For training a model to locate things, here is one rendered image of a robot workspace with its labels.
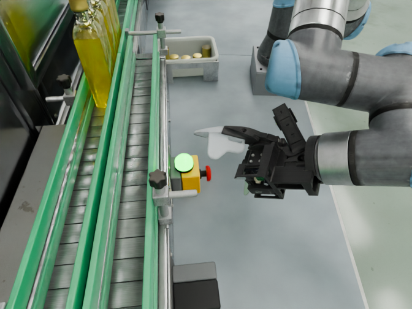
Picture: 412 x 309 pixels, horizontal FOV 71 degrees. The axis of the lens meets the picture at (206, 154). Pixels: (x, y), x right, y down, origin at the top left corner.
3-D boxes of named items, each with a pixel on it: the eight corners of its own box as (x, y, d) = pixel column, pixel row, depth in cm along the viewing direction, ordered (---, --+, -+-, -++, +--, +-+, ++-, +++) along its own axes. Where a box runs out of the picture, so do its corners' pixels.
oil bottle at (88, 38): (99, 95, 79) (72, 15, 63) (120, 94, 80) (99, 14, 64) (96, 108, 76) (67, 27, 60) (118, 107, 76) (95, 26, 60)
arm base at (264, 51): (297, 49, 106) (305, 22, 98) (303, 72, 95) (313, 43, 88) (255, 46, 106) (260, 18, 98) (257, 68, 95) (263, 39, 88)
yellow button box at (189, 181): (171, 175, 77) (169, 156, 72) (200, 172, 78) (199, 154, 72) (172, 197, 73) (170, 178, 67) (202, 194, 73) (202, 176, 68)
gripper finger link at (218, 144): (183, 145, 46) (240, 163, 44) (196, 117, 49) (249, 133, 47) (184, 155, 49) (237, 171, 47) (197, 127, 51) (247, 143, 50)
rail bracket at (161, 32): (130, 53, 94) (122, 13, 85) (182, 50, 95) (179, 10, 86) (129, 57, 92) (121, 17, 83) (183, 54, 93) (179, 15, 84)
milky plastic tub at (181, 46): (157, 58, 117) (155, 37, 110) (213, 56, 118) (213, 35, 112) (157, 83, 105) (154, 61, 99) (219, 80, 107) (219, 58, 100)
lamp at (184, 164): (174, 159, 71) (173, 151, 69) (192, 158, 71) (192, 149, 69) (175, 174, 68) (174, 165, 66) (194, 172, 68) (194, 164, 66)
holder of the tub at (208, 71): (144, 61, 116) (141, 41, 111) (213, 57, 118) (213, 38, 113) (143, 85, 105) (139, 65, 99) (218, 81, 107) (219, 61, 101)
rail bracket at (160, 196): (159, 211, 56) (148, 165, 46) (197, 207, 56) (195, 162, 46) (158, 230, 53) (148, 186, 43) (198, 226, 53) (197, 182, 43)
